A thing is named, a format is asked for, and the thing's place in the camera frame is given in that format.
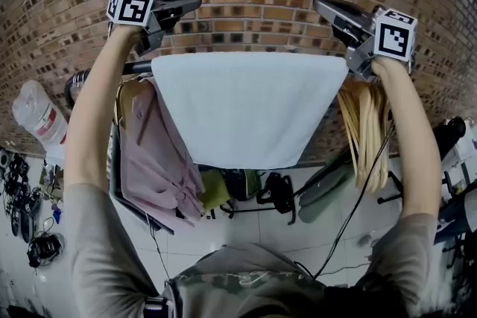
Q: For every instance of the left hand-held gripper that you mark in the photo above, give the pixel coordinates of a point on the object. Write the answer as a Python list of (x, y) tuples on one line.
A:
[(130, 7)]

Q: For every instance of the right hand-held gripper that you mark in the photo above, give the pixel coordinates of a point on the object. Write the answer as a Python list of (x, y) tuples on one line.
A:
[(391, 37)]

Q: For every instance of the black clothes rack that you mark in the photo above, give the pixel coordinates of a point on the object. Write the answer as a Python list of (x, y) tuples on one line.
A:
[(138, 67)]

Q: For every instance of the white cloth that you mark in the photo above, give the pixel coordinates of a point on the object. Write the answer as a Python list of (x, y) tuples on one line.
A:
[(246, 108)]

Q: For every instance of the person's right forearm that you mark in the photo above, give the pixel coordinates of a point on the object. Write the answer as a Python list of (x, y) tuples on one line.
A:
[(410, 141)]

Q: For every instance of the person's left forearm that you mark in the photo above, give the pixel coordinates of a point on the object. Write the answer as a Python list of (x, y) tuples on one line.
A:
[(93, 115)]

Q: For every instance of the yellow-green cloth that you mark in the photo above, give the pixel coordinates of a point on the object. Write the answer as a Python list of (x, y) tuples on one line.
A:
[(214, 190)]

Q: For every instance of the bunch of wooden hangers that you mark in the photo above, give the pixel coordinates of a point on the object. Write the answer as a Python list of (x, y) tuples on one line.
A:
[(367, 137)]

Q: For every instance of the pink garment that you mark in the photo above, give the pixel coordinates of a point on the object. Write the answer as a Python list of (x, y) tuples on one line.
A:
[(156, 156)]

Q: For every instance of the green padded board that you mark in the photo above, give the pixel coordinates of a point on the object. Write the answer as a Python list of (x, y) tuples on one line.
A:
[(322, 193)]

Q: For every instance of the large clear water bottle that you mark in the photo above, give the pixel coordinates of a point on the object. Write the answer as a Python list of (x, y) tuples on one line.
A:
[(39, 115)]

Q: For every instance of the black bag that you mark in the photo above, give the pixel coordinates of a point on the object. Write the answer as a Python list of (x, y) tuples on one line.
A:
[(277, 193)]

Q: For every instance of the black stand foot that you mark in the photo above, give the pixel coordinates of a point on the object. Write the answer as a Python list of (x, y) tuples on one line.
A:
[(393, 193)]

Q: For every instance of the white machine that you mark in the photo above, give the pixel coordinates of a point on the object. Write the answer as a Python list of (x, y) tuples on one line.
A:
[(462, 156)]

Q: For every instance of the person's grey shirt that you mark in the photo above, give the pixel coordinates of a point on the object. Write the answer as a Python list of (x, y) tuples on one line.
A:
[(238, 283)]

